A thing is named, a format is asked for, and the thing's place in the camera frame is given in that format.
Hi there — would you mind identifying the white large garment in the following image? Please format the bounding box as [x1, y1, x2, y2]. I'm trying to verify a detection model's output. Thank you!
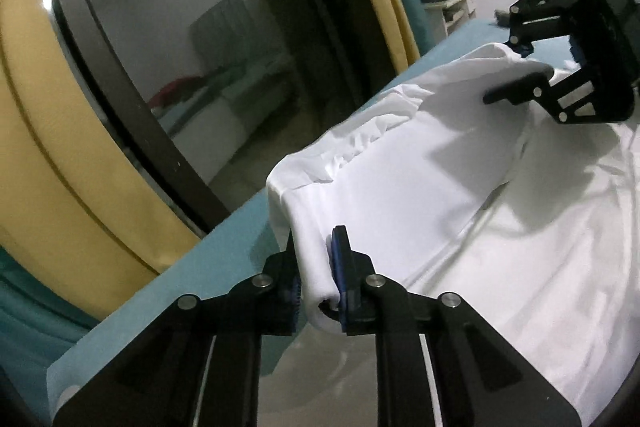
[266, 43, 639, 423]

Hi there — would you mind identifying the white desk shelf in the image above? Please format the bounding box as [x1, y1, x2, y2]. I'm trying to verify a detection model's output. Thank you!
[423, 0, 476, 43]

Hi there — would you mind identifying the teal cartoon bed sheet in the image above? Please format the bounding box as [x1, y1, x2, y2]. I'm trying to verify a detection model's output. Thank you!
[45, 17, 582, 423]

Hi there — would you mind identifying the teal curtain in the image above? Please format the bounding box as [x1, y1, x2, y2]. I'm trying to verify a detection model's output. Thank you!
[0, 0, 436, 408]

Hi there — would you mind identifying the yellow curtain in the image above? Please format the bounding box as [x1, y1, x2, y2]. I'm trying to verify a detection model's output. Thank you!
[0, 0, 421, 323]

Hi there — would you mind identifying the dark glass window door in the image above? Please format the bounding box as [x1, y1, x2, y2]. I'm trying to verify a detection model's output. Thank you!
[52, 0, 396, 233]

